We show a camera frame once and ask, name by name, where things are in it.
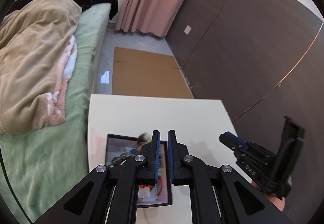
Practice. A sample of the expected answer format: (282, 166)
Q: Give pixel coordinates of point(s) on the white wall switch plate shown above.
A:
(187, 30)

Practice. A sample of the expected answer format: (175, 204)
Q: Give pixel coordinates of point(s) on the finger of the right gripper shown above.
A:
(233, 142)

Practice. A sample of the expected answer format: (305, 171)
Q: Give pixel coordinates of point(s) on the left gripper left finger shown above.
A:
(150, 170)

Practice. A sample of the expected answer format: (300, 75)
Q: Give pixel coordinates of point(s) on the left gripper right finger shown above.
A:
(179, 174)

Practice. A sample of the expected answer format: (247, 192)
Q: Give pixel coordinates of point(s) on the person's right hand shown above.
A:
(278, 203)

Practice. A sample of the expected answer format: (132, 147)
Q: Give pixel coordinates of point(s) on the brown cardboard sheet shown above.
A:
(148, 74)

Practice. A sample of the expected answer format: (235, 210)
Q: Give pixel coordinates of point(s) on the black jewelry box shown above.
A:
(121, 149)

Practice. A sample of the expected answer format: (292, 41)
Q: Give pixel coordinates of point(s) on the beige comforter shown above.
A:
(38, 55)

